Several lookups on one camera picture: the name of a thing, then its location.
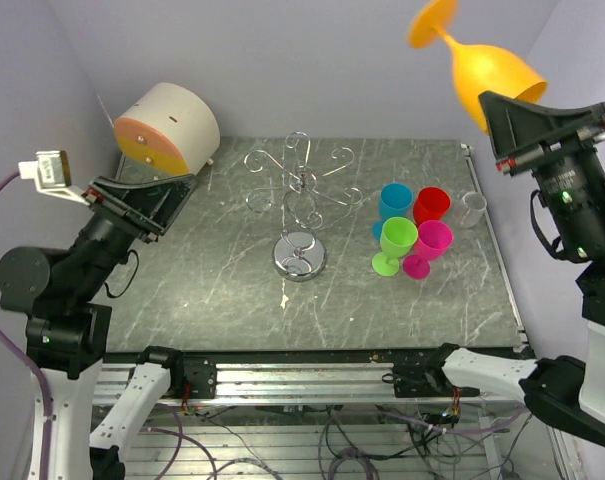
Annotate green plastic wine glass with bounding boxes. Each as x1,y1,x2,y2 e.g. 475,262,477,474
372,217,418,277

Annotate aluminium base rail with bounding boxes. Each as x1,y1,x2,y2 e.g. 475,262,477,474
86,349,538,406

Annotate chrome wine glass rack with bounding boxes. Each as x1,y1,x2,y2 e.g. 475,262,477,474
243,131,363,282

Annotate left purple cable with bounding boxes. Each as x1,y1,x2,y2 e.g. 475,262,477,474
0,169,56,480

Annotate round mini drawer cabinet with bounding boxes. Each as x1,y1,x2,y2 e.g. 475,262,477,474
113,82,221,175

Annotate floor cable bundle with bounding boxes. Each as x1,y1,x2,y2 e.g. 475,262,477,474
131,399,543,480

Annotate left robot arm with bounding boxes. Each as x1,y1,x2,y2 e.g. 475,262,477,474
0,174,197,479

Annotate clear wine glass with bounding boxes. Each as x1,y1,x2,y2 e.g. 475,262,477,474
457,192,487,228

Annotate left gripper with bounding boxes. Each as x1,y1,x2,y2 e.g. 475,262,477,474
70,170,199,298

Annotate orange plastic wine glass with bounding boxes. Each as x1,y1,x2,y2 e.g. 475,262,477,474
407,0,548,133

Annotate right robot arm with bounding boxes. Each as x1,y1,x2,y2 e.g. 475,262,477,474
422,91,605,448

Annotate pink plastic wine glass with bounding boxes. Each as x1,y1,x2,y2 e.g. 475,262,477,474
402,220,454,280

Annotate red plastic wine glass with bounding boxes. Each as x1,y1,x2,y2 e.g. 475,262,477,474
413,186,451,226

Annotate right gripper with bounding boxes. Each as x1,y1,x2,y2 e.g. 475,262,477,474
474,88,605,254

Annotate blue plastic wine glass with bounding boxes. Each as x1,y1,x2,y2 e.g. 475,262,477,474
371,183,413,241

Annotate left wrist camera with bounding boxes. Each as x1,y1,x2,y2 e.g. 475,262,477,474
18,150,88,205

